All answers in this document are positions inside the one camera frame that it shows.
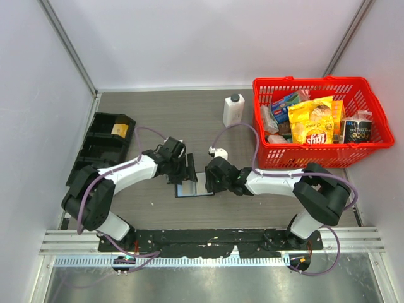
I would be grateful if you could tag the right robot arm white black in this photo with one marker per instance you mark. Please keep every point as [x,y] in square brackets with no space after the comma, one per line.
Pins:
[322,194]

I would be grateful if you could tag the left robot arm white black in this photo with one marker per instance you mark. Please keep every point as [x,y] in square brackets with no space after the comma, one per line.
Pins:
[91,193]

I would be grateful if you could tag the yellow Lays chips bag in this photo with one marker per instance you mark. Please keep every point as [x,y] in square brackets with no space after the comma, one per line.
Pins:
[311,121]

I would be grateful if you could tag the pale wrapped snack pack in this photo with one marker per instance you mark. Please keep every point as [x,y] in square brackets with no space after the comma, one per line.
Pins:
[269,124]

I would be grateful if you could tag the blue box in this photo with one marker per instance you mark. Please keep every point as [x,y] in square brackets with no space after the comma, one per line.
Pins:
[279,111]

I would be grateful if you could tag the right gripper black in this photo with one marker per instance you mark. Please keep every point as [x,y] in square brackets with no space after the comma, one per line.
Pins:
[210,184]

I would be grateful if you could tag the white cable duct rail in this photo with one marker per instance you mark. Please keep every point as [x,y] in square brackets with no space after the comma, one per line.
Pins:
[93,261]

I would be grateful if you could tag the green sponge pack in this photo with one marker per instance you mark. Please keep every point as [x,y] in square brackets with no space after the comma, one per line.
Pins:
[294,98]

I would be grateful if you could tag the yellow card in tray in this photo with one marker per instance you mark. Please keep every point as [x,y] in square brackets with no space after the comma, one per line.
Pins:
[120,129]

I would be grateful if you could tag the white bottle black cap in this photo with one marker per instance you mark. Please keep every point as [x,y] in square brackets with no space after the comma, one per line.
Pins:
[233,109]

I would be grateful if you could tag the red plastic shopping basket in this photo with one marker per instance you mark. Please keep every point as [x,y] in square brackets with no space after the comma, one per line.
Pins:
[356,94]

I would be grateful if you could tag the black snack package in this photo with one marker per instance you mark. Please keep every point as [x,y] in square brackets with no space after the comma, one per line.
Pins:
[357,128]

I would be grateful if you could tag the orange snack box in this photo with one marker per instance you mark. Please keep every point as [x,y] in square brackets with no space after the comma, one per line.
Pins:
[338,113]

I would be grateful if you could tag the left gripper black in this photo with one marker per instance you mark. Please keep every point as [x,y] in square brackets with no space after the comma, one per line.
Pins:
[187,172]

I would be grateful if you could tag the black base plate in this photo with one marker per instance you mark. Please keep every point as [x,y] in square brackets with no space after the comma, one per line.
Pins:
[209,243]

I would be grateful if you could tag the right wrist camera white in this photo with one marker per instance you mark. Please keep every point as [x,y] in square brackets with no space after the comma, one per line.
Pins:
[218,152]

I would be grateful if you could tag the black compartment tray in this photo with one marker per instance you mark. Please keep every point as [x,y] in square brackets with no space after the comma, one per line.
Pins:
[100,148]

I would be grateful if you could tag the black leather card holder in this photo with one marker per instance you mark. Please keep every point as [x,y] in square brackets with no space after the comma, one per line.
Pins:
[190,189]

